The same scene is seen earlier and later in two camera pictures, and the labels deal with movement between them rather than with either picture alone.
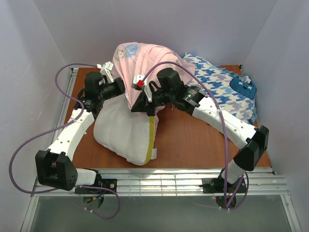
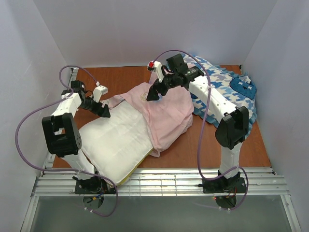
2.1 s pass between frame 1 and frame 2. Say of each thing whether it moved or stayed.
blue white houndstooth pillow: stayed
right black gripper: moved
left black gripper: moved
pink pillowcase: moved
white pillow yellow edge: moved
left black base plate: stayed
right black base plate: stayed
